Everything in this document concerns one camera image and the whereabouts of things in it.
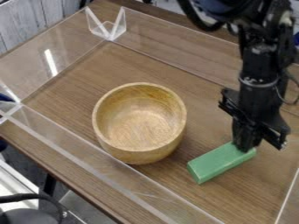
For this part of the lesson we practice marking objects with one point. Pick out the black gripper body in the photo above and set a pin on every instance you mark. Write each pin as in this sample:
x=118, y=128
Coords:
x=255, y=105

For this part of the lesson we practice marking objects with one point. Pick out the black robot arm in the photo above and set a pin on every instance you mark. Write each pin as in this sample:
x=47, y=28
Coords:
x=263, y=24

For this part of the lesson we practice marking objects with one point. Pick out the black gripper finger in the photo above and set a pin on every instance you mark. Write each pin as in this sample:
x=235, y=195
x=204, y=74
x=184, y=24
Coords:
x=238, y=131
x=251, y=137

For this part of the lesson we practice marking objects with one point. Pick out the green rectangular block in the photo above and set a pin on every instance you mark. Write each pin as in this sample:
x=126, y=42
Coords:
x=212, y=163

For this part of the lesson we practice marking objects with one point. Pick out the black table leg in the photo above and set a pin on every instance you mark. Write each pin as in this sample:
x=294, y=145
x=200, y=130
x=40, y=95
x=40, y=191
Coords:
x=50, y=184

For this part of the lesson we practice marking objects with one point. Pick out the clear acrylic tray wall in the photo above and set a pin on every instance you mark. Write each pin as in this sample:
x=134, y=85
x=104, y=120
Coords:
x=102, y=48

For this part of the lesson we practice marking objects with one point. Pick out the brown wooden bowl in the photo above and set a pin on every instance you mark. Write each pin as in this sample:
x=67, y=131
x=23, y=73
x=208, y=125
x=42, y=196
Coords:
x=139, y=120

